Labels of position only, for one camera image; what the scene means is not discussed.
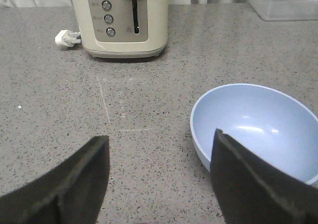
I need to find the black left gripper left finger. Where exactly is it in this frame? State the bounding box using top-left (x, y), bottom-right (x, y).
top-left (0, 136), bottom-right (110, 224)

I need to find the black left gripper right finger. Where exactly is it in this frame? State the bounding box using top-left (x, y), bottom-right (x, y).
top-left (210, 129), bottom-right (318, 224)

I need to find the blue bowl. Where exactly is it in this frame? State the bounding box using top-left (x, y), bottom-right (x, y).
top-left (190, 83), bottom-right (318, 185)

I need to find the white power plug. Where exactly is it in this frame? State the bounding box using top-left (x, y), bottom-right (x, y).
top-left (55, 30), bottom-right (81, 49)

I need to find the cream toaster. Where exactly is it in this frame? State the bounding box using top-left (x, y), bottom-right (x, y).
top-left (72, 0), bottom-right (168, 59)

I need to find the clear plastic food container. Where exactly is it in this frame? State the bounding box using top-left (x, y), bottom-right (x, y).
top-left (248, 0), bottom-right (318, 21)

